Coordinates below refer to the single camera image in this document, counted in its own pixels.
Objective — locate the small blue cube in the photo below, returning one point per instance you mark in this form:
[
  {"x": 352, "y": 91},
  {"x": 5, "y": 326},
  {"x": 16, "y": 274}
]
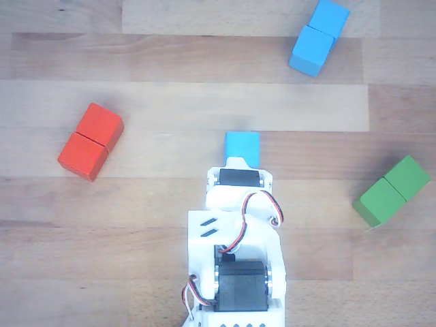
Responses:
[{"x": 242, "y": 144}]

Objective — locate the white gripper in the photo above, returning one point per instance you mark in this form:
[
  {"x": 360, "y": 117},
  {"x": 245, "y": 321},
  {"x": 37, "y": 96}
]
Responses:
[{"x": 238, "y": 177}]

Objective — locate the long blue block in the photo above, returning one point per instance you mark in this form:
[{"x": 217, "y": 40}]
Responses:
[{"x": 311, "y": 47}]

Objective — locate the long green block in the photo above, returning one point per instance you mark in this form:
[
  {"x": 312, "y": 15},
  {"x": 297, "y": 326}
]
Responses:
[{"x": 385, "y": 197}]

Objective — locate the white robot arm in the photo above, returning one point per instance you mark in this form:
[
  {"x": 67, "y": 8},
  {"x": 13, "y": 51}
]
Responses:
[{"x": 204, "y": 252}]

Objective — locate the long red block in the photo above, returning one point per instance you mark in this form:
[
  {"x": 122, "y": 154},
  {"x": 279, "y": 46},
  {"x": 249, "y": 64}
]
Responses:
[{"x": 88, "y": 146}]

